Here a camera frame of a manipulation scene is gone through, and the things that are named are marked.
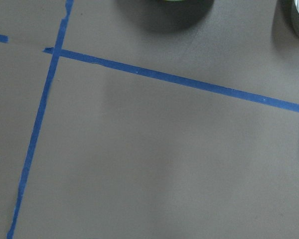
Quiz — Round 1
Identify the green bowl of ice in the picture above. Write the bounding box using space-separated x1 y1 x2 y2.
164 0 185 2

